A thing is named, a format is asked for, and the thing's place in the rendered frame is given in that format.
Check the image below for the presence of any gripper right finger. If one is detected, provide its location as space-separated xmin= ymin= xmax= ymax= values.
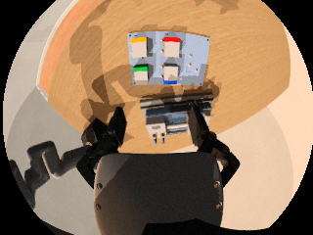
xmin=188 ymin=106 xmax=240 ymax=188

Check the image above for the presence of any beige block with red end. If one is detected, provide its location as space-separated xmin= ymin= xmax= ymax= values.
xmin=163 ymin=37 xmax=180 ymax=58

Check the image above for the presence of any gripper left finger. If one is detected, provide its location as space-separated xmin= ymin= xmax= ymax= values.
xmin=76 ymin=107 xmax=127 ymax=189

